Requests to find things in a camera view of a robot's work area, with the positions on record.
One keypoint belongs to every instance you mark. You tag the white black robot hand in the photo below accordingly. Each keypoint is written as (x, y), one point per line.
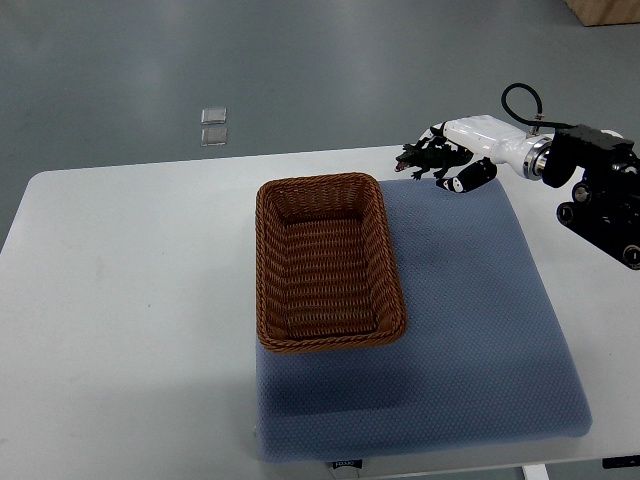
(492, 143)

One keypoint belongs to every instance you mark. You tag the dark toy crocodile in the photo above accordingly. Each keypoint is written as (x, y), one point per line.
(427, 155)

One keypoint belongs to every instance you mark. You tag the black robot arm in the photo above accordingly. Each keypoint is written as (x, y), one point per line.
(604, 205)

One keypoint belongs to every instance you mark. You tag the brown wicker basket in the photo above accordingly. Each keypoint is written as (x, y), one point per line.
(326, 273)

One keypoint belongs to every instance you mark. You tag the wooden box corner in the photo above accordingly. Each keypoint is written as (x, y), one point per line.
(605, 12)

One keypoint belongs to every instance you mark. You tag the blue grey foam mat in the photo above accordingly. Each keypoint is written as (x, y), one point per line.
(483, 359)

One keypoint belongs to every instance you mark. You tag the upper metal floor plate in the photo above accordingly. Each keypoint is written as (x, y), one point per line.
(213, 115)

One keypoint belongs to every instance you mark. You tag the white table leg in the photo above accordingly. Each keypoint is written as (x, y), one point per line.
(535, 472)

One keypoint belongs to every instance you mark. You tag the black table control panel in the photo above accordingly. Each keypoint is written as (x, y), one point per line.
(621, 462)

